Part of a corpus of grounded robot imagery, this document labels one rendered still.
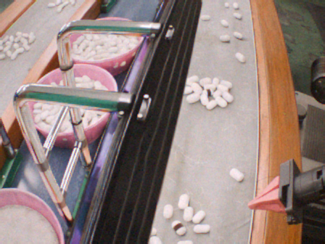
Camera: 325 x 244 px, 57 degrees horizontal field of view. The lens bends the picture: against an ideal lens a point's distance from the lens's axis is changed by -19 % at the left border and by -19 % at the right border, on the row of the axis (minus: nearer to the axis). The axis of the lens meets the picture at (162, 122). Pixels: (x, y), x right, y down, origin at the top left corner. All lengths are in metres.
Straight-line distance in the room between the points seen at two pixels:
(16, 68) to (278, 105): 0.82
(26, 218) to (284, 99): 0.73
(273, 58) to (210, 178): 0.49
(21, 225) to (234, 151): 0.53
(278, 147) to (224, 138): 0.14
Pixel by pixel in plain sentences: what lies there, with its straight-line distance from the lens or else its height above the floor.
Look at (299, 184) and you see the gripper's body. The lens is 0.54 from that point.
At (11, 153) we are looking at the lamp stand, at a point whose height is 0.73.
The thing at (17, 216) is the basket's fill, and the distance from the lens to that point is 0.78.
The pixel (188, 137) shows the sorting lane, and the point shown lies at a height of 0.74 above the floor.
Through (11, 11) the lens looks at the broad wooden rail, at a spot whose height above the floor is 0.76.
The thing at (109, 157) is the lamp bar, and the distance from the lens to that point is 0.33.
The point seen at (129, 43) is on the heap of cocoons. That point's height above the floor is 0.73.
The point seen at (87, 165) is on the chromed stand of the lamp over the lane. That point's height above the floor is 0.77.
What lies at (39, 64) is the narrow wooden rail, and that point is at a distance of 1.07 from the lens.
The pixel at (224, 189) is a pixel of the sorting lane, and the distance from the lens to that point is 0.76.
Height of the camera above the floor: 1.37
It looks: 47 degrees down
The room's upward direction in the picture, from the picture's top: 1 degrees clockwise
